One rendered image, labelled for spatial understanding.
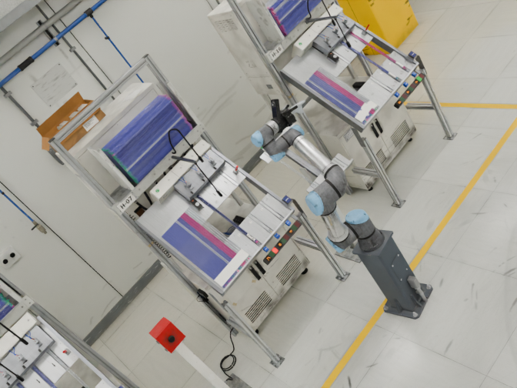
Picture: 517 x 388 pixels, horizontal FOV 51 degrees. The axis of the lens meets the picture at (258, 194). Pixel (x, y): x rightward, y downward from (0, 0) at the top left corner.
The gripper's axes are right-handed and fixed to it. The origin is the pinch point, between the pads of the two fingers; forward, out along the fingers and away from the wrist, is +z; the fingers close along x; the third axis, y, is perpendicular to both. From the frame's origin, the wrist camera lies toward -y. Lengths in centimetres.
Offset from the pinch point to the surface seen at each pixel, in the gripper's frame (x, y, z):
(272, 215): -43, 58, -28
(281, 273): -79, 110, -31
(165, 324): -57, 67, -119
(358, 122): -35, 48, 59
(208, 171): -68, 16, -37
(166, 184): -77, 8, -62
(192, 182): -71, 16, -49
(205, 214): -65, 35, -56
